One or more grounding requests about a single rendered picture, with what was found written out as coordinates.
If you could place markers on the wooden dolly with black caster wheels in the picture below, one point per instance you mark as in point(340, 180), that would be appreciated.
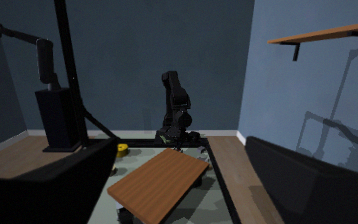
point(155, 189)

